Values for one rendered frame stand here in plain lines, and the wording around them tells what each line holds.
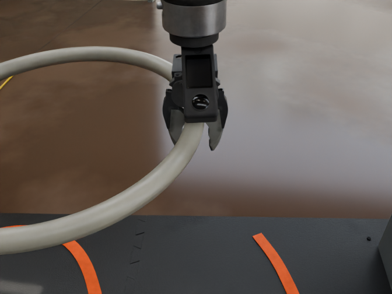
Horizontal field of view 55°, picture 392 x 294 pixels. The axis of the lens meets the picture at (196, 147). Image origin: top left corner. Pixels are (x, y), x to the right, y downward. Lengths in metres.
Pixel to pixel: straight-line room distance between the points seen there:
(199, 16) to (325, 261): 1.32
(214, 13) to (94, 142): 1.85
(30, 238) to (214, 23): 0.35
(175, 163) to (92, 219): 0.13
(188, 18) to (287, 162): 1.69
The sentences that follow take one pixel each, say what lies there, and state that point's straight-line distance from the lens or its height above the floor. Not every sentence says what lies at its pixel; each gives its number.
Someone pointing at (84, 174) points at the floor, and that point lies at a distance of 2.08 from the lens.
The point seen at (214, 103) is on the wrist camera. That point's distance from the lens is 0.51.
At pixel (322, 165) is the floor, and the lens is 2.16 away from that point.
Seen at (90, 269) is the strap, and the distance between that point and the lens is 1.62.
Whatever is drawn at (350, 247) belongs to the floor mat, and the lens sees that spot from 1.76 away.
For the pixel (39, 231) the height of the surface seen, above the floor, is 0.95.
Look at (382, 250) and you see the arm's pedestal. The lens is 1.76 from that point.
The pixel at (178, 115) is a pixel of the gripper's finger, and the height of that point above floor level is 0.97.
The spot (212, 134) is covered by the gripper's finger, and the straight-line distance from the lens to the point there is 0.63.
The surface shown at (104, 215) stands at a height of 0.96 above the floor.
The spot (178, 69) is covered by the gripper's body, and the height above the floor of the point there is 1.04.
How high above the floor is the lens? 1.28
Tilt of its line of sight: 36 degrees down
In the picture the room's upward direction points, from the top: straight up
